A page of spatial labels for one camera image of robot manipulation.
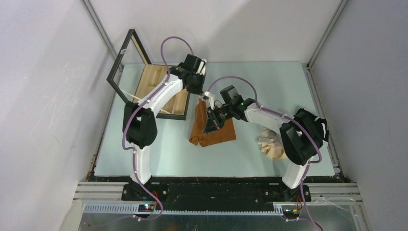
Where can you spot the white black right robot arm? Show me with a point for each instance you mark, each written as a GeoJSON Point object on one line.
{"type": "Point", "coordinates": [301, 135]}

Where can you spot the orange-brown underwear with cream waistband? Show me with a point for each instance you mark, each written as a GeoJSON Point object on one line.
{"type": "Point", "coordinates": [197, 135]}

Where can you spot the black divided storage box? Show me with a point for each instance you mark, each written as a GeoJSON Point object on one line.
{"type": "Point", "coordinates": [133, 75]}

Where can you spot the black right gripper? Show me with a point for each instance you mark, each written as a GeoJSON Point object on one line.
{"type": "Point", "coordinates": [212, 123]}

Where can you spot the left controller board with leds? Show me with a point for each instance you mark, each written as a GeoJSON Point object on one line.
{"type": "Point", "coordinates": [146, 208]}

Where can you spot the right controller board with leds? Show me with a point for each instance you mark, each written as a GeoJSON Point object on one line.
{"type": "Point", "coordinates": [291, 213]}

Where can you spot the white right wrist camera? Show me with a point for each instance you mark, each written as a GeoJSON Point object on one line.
{"type": "Point", "coordinates": [209, 98]}

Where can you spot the grey slotted cable duct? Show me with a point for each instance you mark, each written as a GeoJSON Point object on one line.
{"type": "Point", "coordinates": [136, 209]}

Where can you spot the beige crumpled underwear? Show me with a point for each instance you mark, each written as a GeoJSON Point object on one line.
{"type": "Point", "coordinates": [270, 145]}

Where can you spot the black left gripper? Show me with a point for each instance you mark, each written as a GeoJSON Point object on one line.
{"type": "Point", "coordinates": [198, 90]}

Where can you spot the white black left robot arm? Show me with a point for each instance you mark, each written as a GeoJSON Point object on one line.
{"type": "Point", "coordinates": [139, 126]}

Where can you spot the controller board with leds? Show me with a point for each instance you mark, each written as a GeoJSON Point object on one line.
{"type": "Point", "coordinates": [146, 208]}
{"type": "Point", "coordinates": [291, 213]}

